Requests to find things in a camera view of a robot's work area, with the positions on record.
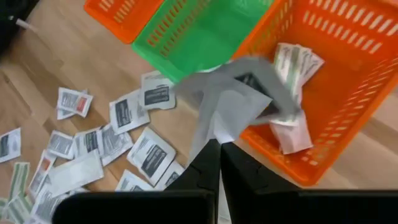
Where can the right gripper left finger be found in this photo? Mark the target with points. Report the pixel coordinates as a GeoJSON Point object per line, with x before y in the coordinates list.
{"type": "Point", "coordinates": [192, 193]}

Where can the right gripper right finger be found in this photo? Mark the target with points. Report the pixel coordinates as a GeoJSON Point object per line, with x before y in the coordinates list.
{"type": "Point", "coordinates": [245, 186]}

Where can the plain white packet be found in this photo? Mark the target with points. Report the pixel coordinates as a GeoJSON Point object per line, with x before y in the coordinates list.
{"type": "Point", "coordinates": [76, 172]}
{"type": "Point", "coordinates": [292, 137]}

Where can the white packet red print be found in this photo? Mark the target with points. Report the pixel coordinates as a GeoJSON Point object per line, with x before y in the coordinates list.
{"type": "Point", "coordinates": [42, 172]}
{"type": "Point", "coordinates": [74, 101]}

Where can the orange plastic basket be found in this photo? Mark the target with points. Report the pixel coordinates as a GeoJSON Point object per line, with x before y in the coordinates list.
{"type": "Point", "coordinates": [348, 124]}
{"type": "Point", "coordinates": [124, 28]}

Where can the green striped bandage wrapper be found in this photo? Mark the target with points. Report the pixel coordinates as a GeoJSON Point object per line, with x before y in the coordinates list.
{"type": "Point", "coordinates": [295, 65]}
{"type": "Point", "coordinates": [17, 210]}
{"type": "Point", "coordinates": [18, 179]}

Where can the green plastic basket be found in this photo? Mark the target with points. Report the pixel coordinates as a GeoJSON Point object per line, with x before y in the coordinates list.
{"type": "Point", "coordinates": [199, 46]}

